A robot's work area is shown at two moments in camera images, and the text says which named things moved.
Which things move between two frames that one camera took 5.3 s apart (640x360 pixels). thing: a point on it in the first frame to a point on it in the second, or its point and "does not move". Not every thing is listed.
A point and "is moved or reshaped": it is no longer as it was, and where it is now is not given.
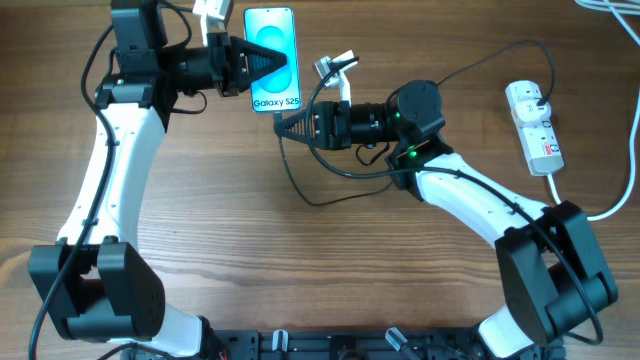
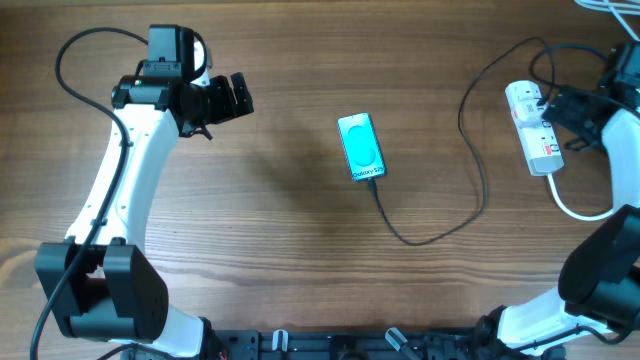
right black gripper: (334, 118) to (563, 110)
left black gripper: (221, 49) to (226, 108)
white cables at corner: (618, 8) does not move
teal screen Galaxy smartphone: (273, 28) is moved or reshaped
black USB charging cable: (442, 80) to (470, 143)
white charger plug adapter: (529, 110) does not move
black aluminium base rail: (331, 344) does not move
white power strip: (540, 143) does not move
